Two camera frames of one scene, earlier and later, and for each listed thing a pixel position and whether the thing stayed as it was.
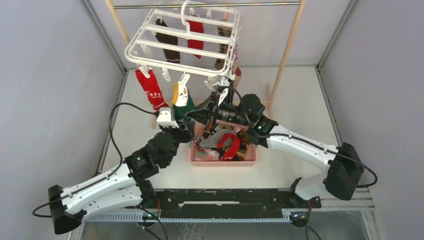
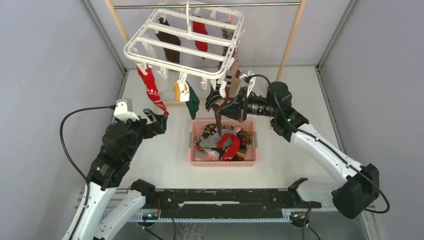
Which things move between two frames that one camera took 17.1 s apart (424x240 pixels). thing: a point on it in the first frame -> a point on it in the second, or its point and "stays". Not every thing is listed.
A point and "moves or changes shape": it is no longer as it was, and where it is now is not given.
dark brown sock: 172,56 stays
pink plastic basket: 251,154 stays
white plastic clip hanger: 187,39 stays
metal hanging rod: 203,5 stays
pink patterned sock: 201,154 stays
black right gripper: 205,113 -> 238,109
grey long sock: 211,141 stays
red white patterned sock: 152,90 moves or changes shape
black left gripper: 186,135 -> 158,126
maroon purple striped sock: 236,70 stays
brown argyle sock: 225,31 moves or changes shape
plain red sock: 231,152 stays
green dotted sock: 183,101 moves or changes shape
